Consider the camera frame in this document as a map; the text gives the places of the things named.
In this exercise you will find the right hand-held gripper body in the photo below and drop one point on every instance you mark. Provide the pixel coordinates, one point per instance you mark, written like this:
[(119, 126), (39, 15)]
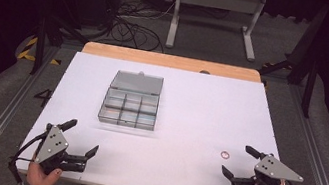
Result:
[(274, 170)]

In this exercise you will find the black metal stand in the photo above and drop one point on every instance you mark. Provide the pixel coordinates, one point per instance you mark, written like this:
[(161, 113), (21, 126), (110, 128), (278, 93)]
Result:
[(309, 83), (39, 48)]

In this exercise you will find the wooden table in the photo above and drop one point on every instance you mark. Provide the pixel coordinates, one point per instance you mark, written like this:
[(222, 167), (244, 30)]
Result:
[(171, 61)]

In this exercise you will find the white metal stand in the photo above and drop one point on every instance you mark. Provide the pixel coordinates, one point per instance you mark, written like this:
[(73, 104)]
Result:
[(218, 0)]

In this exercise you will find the person's left hand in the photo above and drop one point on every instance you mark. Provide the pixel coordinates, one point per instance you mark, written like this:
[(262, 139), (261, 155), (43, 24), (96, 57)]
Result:
[(41, 180)]

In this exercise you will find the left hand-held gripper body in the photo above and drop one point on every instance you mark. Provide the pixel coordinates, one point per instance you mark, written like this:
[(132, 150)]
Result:
[(52, 144)]

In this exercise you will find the white tabletop sheet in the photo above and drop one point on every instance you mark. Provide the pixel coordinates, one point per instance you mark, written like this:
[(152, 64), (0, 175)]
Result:
[(188, 117)]

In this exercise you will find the clear plastic compartment box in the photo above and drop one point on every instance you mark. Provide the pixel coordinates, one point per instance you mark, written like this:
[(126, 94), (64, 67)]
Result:
[(131, 107)]

